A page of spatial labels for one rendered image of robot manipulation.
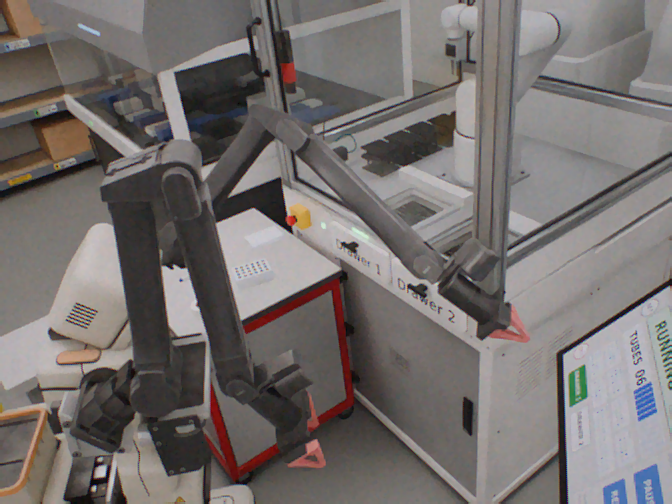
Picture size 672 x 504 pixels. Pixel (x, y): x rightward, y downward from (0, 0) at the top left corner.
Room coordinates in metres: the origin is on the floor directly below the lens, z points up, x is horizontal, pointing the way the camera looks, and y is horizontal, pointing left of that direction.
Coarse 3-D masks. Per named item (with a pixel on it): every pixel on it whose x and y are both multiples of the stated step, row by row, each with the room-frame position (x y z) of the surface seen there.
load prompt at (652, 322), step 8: (664, 312) 0.83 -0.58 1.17; (648, 320) 0.84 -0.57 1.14; (656, 320) 0.83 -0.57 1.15; (664, 320) 0.81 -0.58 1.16; (648, 328) 0.82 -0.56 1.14; (656, 328) 0.81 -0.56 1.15; (664, 328) 0.79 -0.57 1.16; (656, 336) 0.79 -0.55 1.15; (664, 336) 0.78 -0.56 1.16; (656, 344) 0.77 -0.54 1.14; (664, 344) 0.76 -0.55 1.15; (656, 352) 0.76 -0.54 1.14; (664, 352) 0.74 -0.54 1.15; (656, 360) 0.74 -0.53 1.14; (664, 360) 0.73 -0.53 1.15; (656, 368) 0.72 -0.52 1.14; (664, 368) 0.71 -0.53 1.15; (664, 376) 0.70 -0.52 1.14; (664, 384) 0.68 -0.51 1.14; (664, 392) 0.67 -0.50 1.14; (664, 400) 0.65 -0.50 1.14
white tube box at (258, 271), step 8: (248, 264) 1.73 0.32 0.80; (256, 264) 1.73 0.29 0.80; (264, 264) 1.73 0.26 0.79; (232, 272) 1.71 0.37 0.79; (240, 272) 1.69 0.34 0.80; (248, 272) 1.68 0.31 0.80; (256, 272) 1.68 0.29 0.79; (264, 272) 1.67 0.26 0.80; (240, 280) 1.65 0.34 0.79; (248, 280) 1.66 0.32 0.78; (256, 280) 1.66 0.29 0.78; (264, 280) 1.67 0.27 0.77; (240, 288) 1.65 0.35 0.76
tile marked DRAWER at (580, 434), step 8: (584, 408) 0.76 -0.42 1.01; (576, 416) 0.76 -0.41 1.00; (584, 416) 0.74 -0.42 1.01; (576, 424) 0.74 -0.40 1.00; (584, 424) 0.72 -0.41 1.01; (576, 432) 0.72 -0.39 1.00; (584, 432) 0.71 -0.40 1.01; (576, 440) 0.70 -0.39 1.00; (584, 440) 0.69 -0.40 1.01; (576, 448) 0.69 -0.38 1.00
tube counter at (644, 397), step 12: (636, 372) 0.75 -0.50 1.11; (648, 372) 0.73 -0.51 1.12; (636, 384) 0.72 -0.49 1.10; (648, 384) 0.70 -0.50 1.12; (636, 396) 0.70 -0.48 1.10; (648, 396) 0.68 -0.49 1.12; (636, 408) 0.68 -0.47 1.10; (648, 408) 0.66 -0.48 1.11; (636, 420) 0.65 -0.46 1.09; (648, 420) 0.64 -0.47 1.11; (648, 432) 0.62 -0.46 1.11; (660, 432) 0.60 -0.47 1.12; (648, 444) 0.60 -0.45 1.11; (660, 444) 0.58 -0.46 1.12
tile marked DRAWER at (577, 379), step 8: (584, 368) 0.85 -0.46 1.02; (568, 376) 0.87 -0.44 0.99; (576, 376) 0.85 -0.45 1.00; (584, 376) 0.83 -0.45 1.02; (568, 384) 0.85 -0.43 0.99; (576, 384) 0.83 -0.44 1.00; (584, 384) 0.81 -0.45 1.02; (576, 392) 0.81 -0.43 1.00; (584, 392) 0.80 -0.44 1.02; (576, 400) 0.79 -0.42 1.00
